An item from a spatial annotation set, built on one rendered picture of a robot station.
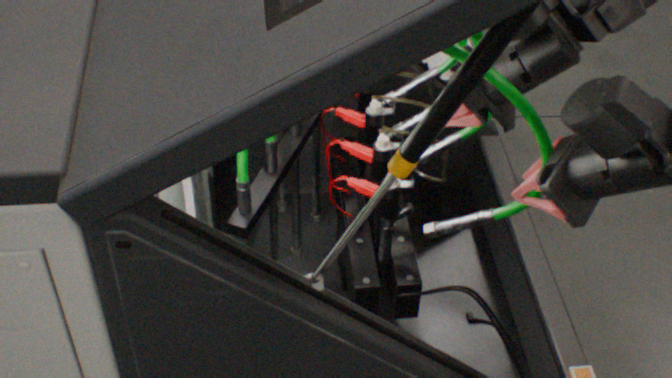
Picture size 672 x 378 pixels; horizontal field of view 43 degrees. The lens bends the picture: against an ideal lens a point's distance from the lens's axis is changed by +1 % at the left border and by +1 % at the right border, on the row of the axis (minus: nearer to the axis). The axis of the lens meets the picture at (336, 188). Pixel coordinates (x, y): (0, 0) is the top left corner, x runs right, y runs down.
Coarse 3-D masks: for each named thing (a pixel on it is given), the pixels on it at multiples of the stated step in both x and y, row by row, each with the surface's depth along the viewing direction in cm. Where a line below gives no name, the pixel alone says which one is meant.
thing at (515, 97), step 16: (448, 48) 88; (496, 80) 89; (512, 96) 89; (528, 112) 90; (544, 128) 91; (544, 144) 92; (240, 160) 108; (544, 160) 94; (240, 176) 110; (528, 192) 98; (496, 208) 102; (512, 208) 100
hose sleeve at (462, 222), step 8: (456, 216) 105; (464, 216) 104; (472, 216) 103; (480, 216) 102; (488, 216) 102; (440, 224) 105; (448, 224) 105; (456, 224) 104; (464, 224) 104; (472, 224) 103; (480, 224) 103; (440, 232) 106; (448, 232) 105
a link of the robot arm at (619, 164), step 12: (636, 144) 80; (648, 144) 81; (624, 156) 83; (636, 156) 82; (648, 156) 81; (660, 156) 81; (612, 168) 85; (624, 168) 83; (636, 168) 82; (648, 168) 81; (660, 168) 81; (624, 180) 84; (636, 180) 83; (648, 180) 82; (660, 180) 81
